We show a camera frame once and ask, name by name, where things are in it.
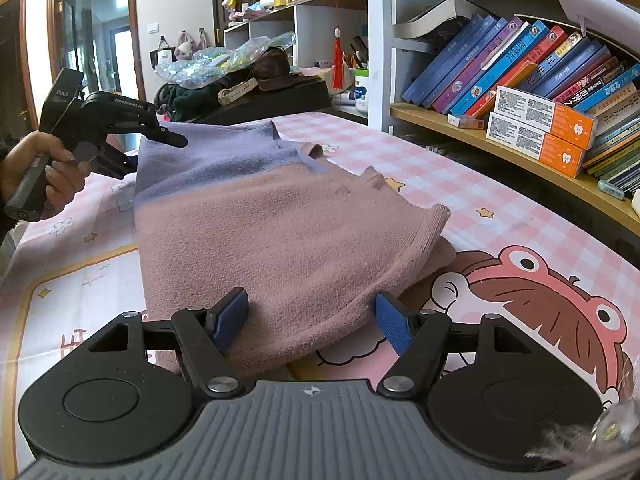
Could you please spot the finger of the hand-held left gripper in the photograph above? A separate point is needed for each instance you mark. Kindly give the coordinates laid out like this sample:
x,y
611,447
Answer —
x,y
117,162
167,135

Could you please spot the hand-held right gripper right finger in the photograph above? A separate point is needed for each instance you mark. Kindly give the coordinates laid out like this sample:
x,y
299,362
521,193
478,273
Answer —
x,y
395,326

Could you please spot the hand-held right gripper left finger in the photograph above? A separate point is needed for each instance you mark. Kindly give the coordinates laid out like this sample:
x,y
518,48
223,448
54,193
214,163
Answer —
x,y
232,316

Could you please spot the pink and purple knit sweater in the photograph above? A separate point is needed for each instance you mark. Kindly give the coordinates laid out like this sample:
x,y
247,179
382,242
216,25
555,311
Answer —
x,y
280,240

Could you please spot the person's left hand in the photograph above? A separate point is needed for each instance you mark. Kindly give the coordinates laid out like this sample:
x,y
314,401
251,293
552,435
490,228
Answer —
x,y
65,185

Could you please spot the dark green cloth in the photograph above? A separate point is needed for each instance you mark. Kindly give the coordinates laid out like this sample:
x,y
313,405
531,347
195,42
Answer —
x,y
192,100

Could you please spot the clear plastic bag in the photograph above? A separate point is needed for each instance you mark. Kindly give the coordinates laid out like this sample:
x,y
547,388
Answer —
x,y
210,62

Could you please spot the pink plush toy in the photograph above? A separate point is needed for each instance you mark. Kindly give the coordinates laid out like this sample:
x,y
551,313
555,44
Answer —
x,y
184,45

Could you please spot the black case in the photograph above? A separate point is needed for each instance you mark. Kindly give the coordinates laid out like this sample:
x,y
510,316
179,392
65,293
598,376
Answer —
x,y
280,102

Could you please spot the pink checked cartoon tablecloth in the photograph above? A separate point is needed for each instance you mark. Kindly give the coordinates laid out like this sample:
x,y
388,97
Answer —
x,y
500,220

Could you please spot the white side shelf unit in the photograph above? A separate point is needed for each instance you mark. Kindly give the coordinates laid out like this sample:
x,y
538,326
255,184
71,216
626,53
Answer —
x,y
310,35

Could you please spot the yellow tape roll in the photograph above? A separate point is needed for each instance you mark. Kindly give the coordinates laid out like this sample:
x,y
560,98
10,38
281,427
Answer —
x,y
282,0

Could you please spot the red tassel charm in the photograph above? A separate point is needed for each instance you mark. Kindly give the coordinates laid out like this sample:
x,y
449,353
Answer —
x,y
339,62

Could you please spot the white lotion bottle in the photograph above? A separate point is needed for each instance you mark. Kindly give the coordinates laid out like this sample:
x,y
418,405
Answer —
x,y
362,92

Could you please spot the wooden bookshelf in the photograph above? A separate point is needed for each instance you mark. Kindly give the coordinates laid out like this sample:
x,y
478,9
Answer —
x,y
525,170

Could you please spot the grey fur trim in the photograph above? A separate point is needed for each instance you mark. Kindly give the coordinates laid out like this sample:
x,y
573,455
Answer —
x,y
565,452

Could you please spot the small white eraser box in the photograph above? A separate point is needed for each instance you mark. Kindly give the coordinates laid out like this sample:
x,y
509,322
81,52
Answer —
x,y
466,121

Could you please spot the orange and white carton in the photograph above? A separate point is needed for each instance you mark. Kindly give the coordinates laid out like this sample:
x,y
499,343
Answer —
x,y
542,112
535,142

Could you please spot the clear glass ball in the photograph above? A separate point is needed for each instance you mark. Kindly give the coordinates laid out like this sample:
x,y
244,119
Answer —
x,y
612,427

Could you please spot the small teal eraser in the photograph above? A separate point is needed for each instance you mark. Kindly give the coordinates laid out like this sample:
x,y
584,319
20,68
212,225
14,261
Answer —
x,y
611,189

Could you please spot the row of colourful books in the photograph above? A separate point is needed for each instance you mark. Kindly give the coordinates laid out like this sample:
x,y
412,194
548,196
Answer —
x,y
525,65

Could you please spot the grey paperback book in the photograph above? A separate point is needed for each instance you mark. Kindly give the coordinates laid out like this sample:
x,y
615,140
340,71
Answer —
x,y
440,17

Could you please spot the white oval lamp head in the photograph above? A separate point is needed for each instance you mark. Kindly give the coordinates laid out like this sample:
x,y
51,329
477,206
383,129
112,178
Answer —
x,y
595,7

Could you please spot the brown wooden door frame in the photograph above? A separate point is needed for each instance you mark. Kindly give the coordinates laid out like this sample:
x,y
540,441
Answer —
x,y
132,30

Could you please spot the white light switch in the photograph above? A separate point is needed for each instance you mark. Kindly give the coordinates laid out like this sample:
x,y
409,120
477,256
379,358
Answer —
x,y
153,28

